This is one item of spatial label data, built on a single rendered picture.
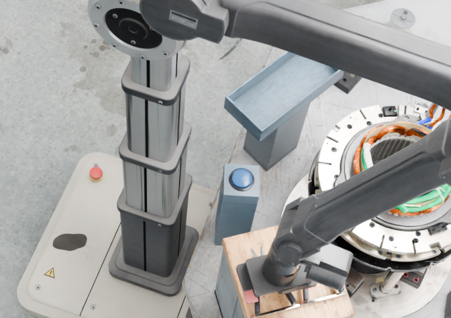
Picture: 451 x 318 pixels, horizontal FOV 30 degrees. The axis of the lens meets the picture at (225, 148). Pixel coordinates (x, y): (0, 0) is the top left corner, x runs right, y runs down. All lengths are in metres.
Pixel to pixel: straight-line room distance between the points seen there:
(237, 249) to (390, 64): 0.71
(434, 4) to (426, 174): 1.31
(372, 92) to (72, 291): 0.97
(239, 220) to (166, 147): 0.21
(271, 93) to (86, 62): 1.38
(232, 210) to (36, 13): 1.68
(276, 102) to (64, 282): 0.92
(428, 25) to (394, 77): 1.35
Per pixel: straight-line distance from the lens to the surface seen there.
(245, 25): 0.93
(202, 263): 1.84
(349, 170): 1.61
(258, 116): 1.73
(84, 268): 2.40
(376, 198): 1.12
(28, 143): 2.89
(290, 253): 1.27
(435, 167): 1.04
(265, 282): 1.41
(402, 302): 1.86
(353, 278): 1.81
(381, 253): 1.60
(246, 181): 1.63
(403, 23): 2.16
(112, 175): 2.52
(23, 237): 2.74
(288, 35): 0.93
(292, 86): 1.78
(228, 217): 1.72
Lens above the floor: 2.49
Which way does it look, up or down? 61 degrees down
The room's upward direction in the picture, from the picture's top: 9 degrees clockwise
